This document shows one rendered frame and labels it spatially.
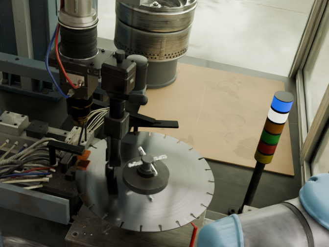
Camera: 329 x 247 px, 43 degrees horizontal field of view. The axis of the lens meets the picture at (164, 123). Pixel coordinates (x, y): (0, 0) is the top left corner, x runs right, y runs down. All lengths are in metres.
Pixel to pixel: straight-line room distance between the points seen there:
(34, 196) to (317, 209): 0.58
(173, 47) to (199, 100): 0.24
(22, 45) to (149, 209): 0.81
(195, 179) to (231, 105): 0.69
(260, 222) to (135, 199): 0.51
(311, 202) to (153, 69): 1.19
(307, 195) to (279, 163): 0.95
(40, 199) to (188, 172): 0.36
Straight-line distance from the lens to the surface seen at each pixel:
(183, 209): 0.93
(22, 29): 1.48
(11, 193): 0.91
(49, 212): 0.91
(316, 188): 0.50
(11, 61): 1.22
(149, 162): 0.95
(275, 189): 1.34
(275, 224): 0.47
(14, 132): 1.25
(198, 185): 0.99
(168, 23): 1.48
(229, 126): 1.53
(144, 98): 0.76
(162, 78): 1.64
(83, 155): 1.01
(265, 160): 1.06
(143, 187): 0.95
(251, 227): 0.46
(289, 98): 0.98
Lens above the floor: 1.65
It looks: 37 degrees down
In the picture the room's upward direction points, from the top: 8 degrees clockwise
